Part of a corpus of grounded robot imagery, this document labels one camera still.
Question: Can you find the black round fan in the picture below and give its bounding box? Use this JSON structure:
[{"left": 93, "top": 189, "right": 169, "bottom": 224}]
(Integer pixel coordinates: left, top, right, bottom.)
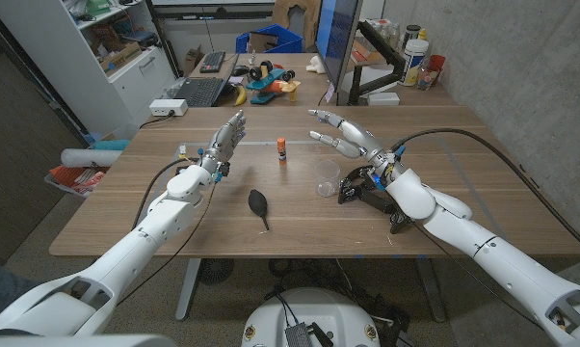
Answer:
[{"left": 197, "top": 258, "right": 235, "bottom": 285}]

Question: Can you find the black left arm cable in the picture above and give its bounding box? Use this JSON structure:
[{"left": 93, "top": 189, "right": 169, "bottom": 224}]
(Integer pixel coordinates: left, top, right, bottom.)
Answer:
[{"left": 131, "top": 157, "right": 202, "bottom": 230}]

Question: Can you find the black keyboard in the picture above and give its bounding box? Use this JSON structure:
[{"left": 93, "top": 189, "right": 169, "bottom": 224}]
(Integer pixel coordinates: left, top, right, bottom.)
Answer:
[{"left": 198, "top": 50, "right": 227, "bottom": 74}]

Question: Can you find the white wipes canister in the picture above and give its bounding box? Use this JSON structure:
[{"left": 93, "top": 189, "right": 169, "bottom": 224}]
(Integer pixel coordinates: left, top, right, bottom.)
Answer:
[{"left": 399, "top": 38, "right": 430, "bottom": 88}]

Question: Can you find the computer monitor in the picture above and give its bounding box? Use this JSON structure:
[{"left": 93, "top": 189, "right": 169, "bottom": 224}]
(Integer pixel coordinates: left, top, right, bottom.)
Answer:
[{"left": 315, "top": 0, "right": 363, "bottom": 93}]

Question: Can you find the red cup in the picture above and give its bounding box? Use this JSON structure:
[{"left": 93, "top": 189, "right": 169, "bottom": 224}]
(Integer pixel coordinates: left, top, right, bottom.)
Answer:
[{"left": 427, "top": 54, "right": 447, "bottom": 83}]

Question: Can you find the flat white box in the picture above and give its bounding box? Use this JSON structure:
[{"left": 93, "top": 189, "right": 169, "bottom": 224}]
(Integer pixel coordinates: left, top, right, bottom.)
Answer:
[{"left": 366, "top": 92, "right": 401, "bottom": 107}]

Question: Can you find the grey table leg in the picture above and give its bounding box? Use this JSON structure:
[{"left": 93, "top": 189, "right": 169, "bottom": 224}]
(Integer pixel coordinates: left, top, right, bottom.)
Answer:
[
  {"left": 174, "top": 258, "right": 202, "bottom": 322},
  {"left": 414, "top": 256, "right": 448, "bottom": 323}
]

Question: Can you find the clear plastic measuring cup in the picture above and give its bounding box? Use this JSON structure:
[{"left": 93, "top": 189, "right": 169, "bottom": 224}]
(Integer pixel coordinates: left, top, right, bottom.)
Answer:
[{"left": 314, "top": 159, "right": 342, "bottom": 198}]

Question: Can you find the white foam roll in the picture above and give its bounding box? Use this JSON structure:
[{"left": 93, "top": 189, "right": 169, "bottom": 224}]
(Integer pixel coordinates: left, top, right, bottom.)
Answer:
[{"left": 60, "top": 147, "right": 123, "bottom": 169}]

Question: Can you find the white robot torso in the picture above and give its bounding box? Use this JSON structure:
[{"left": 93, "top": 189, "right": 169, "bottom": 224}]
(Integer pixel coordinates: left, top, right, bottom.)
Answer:
[{"left": 241, "top": 287, "right": 382, "bottom": 347}]

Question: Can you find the brown cardboard sheet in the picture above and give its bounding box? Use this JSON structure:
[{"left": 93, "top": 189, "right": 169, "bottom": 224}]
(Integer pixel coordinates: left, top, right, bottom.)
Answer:
[{"left": 272, "top": 0, "right": 323, "bottom": 39}]

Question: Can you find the small cardboard box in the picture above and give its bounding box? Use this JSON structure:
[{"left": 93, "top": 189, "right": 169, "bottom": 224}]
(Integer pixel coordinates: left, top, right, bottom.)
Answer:
[{"left": 182, "top": 45, "right": 205, "bottom": 76}]

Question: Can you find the blue plastic bin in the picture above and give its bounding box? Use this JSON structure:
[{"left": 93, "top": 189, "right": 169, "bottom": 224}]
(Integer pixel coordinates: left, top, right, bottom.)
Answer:
[{"left": 235, "top": 23, "right": 304, "bottom": 54}]

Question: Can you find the white power strip box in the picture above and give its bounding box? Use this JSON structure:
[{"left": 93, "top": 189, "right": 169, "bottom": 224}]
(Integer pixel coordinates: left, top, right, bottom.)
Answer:
[{"left": 148, "top": 98, "right": 189, "bottom": 118}]

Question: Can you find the black laptop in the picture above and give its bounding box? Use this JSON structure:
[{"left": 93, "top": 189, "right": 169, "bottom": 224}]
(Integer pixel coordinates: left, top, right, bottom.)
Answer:
[{"left": 173, "top": 52, "right": 241, "bottom": 108}]

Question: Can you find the orange white package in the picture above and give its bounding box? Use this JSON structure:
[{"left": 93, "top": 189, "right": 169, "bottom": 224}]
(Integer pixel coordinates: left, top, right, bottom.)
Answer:
[{"left": 48, "top": 165, "right": 109, "bottom": 194}]

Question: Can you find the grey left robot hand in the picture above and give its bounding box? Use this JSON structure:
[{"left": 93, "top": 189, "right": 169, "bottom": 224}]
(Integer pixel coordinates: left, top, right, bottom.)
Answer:
[{"left": 200, "top": 109, "right": 247, "bottom": 177}]

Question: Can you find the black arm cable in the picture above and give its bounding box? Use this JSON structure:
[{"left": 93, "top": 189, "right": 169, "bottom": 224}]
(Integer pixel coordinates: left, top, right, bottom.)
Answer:
[
  {"left": 390, "top": 127, "right": 580, "bottom": 259},
  {"left": 131, "top": 157, "right": 202, "bottom": 230}
]

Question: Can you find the colourful toy airplane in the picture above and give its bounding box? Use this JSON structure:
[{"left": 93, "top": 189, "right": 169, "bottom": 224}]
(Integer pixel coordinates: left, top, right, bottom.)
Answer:
[{"left": 245, "top": 60, "right": 302, "bottom": 105}]

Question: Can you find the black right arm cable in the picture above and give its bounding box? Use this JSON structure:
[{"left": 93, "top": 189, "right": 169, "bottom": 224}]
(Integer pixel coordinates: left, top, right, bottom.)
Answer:
[{"left": 390, "top": 127, "right": 580, "bottom": 259}]

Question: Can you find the black tambourine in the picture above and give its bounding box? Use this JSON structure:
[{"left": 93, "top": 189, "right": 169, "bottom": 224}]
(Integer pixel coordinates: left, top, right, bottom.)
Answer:
[{"left": 337, "top": 165, "right": 416, "bottom": 235}]

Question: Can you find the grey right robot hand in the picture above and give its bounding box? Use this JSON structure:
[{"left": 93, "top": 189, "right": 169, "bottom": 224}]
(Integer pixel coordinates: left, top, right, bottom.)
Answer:
[{"left": 307, "top": 109, "right": 398, "bottom": 171}]

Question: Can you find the black rubber air blower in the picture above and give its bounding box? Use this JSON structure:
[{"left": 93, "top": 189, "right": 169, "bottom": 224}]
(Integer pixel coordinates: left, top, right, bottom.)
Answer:
[{"left": 248, "top": 189, "right": 271, "bottom": 231}]

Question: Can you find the white shelf cabinet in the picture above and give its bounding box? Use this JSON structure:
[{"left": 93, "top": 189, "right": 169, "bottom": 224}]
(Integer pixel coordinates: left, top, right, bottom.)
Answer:
[{"left": 0, "top": 0, "right": 178, "bottom": 136}]

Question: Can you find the white plush toy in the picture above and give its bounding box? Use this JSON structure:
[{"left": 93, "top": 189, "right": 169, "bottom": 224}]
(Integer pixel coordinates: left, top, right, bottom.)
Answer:
[{"left": 305, "top": 55, "right": 328, "bottom": 75}]

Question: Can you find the person in dark shirt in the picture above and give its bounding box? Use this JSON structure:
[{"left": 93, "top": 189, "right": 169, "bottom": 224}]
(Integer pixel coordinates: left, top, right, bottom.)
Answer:
[{"left": 0, "top": 264, "right": 45, "bottom": 319}]

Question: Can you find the teal roll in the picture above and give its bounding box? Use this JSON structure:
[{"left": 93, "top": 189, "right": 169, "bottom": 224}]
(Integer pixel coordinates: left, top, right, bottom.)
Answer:
[{"left": 90, "top": 139, "right": 131, "bottom": 151}]

